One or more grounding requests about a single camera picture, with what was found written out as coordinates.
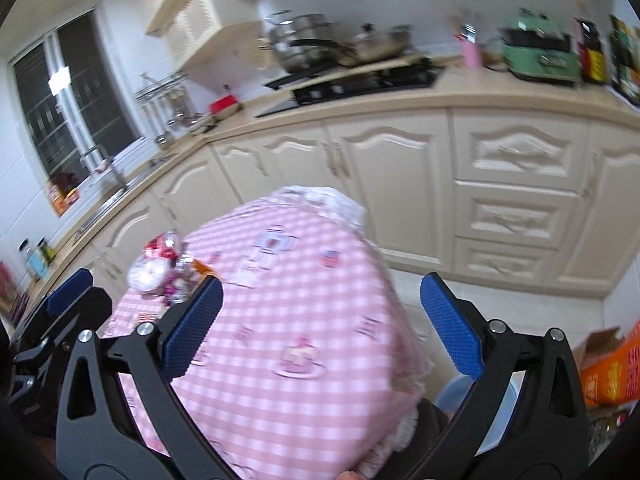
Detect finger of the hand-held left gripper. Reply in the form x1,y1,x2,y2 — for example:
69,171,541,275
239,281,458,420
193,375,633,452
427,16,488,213
10,286,114,362
27,267,96,331

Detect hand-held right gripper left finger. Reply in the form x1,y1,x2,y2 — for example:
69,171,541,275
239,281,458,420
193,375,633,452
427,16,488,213
55,275,238,480

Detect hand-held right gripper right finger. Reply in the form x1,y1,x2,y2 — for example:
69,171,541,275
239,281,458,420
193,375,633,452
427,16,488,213
419,272,590,480

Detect crushed red drink can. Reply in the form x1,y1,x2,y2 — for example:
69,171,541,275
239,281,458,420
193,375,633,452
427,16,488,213
145,237,176,261

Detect blue label jar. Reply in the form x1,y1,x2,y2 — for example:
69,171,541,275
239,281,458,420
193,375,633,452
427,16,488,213
25,250,52,282

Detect shiny foil wrapper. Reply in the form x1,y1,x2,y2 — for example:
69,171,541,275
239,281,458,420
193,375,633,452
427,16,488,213
162,252,198,306

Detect crumpled clear plastic wrapper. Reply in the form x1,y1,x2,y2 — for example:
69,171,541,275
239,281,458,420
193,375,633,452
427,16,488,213
127,255,168,295

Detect orange box on windowsill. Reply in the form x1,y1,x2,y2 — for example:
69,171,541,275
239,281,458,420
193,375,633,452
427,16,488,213
47,175,82,217

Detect light blue plastic bin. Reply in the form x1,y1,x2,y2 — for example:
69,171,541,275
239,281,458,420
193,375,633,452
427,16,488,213
434,377,522,457

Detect steel kitchen sink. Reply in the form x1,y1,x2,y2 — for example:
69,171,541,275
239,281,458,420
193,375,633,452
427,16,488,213
74,154,177,242

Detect pink checked tablecloth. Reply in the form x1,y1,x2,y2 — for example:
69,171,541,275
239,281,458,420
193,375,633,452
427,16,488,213
102,185,436,480

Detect steel sink faucet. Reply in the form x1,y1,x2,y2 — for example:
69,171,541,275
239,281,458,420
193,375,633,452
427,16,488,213
80,144,129,197

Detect cream kitchen base cabinets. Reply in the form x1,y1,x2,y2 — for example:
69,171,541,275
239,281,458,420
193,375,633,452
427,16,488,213
30,67,640,311

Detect orange cardboard box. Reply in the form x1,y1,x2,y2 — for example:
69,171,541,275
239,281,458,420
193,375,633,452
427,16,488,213
572,327,640,409

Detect barred kitchen window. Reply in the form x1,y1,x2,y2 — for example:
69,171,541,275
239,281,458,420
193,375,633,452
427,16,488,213
7,9,145,177

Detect red container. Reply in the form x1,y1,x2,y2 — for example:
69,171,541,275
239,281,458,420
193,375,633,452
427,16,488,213
210,95,244,119

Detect black gas stove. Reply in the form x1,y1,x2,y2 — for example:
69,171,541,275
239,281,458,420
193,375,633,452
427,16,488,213
254,57,447,119

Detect pink utensil holder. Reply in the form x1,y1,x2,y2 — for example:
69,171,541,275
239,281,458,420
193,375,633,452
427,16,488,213
447,10,487,72

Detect green countertop appliance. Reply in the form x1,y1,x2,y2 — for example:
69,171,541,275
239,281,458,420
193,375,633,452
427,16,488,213
499,9,582,84

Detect dark sauce bottle yellow label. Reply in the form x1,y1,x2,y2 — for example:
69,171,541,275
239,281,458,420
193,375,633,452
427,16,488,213
572,2,609,86

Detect steel stockpot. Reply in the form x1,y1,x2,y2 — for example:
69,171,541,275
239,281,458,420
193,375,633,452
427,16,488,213
264,10,352,74

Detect dark bottle green label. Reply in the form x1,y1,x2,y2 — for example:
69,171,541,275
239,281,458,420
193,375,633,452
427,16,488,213
607,12,640,107

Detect wall utensil rack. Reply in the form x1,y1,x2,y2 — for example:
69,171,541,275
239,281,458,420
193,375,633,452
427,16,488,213
134,72,202,133

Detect wok with black handle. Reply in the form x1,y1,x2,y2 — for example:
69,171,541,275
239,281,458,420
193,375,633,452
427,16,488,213
345,22,419,67

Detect cream wall cabinet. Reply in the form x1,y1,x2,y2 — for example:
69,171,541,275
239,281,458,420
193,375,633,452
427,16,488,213
145,0,261,77

